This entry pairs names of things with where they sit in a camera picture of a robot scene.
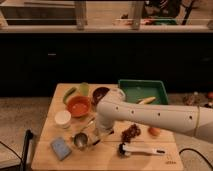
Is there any wooden whiteboard eraser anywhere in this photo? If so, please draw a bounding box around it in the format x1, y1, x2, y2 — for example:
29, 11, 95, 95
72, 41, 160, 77
92, 130, 114, 146

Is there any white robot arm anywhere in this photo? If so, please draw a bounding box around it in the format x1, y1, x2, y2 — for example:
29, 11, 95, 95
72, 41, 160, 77
96, 88, 213, 143

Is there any orange red bowl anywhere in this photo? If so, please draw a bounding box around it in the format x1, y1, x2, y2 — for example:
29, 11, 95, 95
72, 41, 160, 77
67, 96, 91, 117

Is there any dark maroon bowl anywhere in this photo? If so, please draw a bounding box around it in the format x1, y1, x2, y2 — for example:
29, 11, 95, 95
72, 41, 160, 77
92, 87, 109, 105

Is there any metal measuring cup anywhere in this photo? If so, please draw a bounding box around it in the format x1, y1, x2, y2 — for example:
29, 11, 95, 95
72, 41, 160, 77
72, 118, 95, 150

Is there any dark red grapes toy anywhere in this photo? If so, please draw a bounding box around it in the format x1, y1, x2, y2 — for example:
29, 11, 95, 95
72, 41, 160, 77
121, 124, 141, 143

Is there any white cup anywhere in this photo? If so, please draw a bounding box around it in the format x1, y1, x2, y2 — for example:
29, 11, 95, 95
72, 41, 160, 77
54, 110, 71, 129

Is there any blue sponge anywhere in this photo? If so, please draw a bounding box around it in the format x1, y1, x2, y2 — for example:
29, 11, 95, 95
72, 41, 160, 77
51, 137, 72, 161

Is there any light green cup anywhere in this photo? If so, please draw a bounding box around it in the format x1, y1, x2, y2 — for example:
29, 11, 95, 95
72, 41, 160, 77
79, 82, 89, 96

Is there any green pepper toy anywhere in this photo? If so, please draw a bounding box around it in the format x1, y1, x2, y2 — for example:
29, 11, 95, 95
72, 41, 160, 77
63, 87, 77, 104

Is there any green plastic tray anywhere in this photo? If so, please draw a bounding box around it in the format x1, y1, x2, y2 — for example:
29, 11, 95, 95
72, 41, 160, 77
118, 79, 168, 105

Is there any orange fruit toy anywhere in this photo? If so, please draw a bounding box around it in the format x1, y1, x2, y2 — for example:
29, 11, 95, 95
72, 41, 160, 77
148, 127, 161, 137

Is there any white handled dish brush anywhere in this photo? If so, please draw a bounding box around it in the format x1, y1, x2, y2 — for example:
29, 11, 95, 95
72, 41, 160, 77
118, 143, 165, 156

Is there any black chair frame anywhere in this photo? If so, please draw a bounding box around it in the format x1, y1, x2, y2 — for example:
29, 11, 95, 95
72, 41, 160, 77
20, 130, 34, 171

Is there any black cable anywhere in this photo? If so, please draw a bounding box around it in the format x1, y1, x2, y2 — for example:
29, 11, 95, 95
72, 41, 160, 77
178, 147, 213, 171

